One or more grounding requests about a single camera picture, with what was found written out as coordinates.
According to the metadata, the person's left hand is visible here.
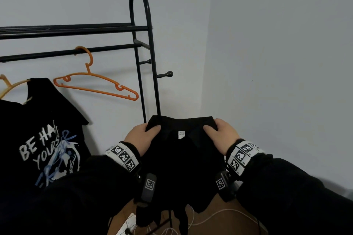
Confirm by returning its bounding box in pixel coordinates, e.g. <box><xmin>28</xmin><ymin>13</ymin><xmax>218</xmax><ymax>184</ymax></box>
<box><xmin>124</xmin><ymin>123</ymin><xmax>162</xmax><ymax>157</ymax></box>

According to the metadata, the person's right hand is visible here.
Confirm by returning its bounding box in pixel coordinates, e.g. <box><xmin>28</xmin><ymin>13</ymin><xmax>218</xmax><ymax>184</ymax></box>
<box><xmin>203</xmin><ymin>118</ymin><xmax>240</xmax><ymax>156</ymax></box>

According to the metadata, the plain black garment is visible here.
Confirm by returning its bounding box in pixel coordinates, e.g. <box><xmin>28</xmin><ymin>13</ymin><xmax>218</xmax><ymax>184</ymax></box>
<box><xmin>135</xmin><ymin>115</ymin><xmax>227</xmax><ymax>235</ymax></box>

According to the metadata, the person's left forearm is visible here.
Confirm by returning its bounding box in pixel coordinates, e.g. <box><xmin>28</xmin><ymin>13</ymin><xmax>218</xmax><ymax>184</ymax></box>
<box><xmin>0</xmin><ymin>154</ymin><xmax>142</xmax><ymax>235</ymax></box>

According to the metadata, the person's right forearm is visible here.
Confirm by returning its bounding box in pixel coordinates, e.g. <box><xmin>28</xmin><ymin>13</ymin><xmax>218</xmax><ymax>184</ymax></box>
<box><xmin>236</xmin><ymin>153</ymin><xmax>353</xmax><ymax>235</ymax></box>

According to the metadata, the white marker wristband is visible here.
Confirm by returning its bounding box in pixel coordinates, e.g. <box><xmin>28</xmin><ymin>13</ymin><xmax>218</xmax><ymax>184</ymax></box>
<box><xmin>224</xmin><ymin>140</ymin><xmax>267</xmax><ymax>177</ymax></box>
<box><xmin>105</xmin><ymin>142</ymin><xmax>141</xmax><ymax>173</ymax></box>

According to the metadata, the black metal clothes rack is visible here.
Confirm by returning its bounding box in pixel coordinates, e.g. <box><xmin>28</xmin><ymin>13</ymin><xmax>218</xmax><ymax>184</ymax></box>
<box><xmin>0</xmin><ymin>0</ymin><xmax>174</xmax><ymax>124</ymax></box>

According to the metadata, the orange plastic hanger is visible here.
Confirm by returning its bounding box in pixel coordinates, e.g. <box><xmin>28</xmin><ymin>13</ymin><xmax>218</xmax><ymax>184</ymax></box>
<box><xmin>53</xmin><ymin>46</ymin><xmax>139</xmax><ymax>101</ymax></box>

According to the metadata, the white paper sheet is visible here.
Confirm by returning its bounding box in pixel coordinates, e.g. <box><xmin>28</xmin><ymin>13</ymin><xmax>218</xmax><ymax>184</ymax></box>
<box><xmin>115</xmin><ymin>213</ymin><xmax>137</xmax><ymax>235</ymax></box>

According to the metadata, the black printed t-shirt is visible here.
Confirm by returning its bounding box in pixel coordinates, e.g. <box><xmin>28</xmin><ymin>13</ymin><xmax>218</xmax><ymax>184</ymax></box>
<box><xmin>0</xmin><ymin>78</ymin><xmax>92</xmax><ymax>189</ymax></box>

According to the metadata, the yellow plastic hanger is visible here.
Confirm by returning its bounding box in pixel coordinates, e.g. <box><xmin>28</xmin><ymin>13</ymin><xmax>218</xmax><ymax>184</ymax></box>
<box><xmin>0</xmin><ymin>75</ymin><xmax>31</xmax><ymax>100</ymax></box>

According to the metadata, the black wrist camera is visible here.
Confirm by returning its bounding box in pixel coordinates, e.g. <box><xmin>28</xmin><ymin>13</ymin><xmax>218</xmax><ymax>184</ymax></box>
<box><xmin>215</xmin><ymin>171</ymin><xmax>238</xmax><ymax>202</ymax></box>
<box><xmin>135</xmin><ymin>173</ymin><xmax>157</xmax><ymax>207</ymax></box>

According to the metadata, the white cable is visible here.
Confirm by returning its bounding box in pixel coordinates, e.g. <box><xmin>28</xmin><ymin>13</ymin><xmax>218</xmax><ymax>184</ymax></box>
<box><xmin>188</xmin><ymin>205</ymin><xmax>268</xmax><ymax>233</ymax></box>

